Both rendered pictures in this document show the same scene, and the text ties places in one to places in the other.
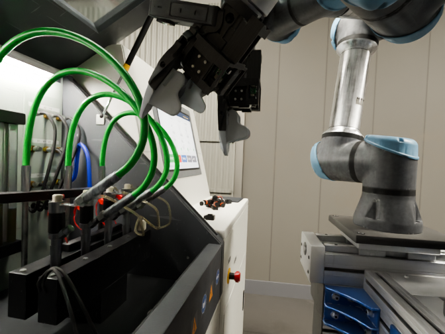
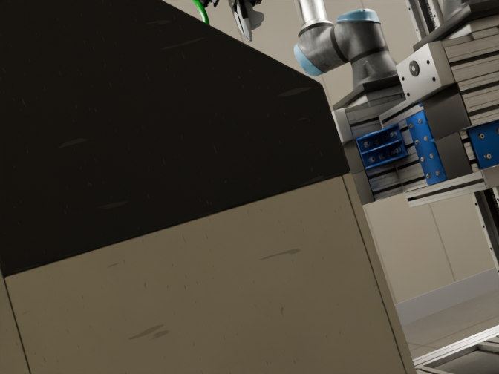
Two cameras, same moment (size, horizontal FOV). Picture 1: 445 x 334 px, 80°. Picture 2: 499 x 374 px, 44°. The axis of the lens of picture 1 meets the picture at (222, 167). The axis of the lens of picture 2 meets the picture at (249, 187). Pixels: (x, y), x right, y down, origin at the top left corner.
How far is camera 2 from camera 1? 1.15 m
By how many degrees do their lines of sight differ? 24
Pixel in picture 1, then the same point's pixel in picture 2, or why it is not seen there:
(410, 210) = (390, 60)
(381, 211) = (371, 67)
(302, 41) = not seen: outside the picture
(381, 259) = (385, 103)
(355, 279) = (375, 126)
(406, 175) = (377, 35)
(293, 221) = not seen: hidden behind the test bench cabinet
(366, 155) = (344, 31)
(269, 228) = not seen: hidden behind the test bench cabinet
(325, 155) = (310, 48)
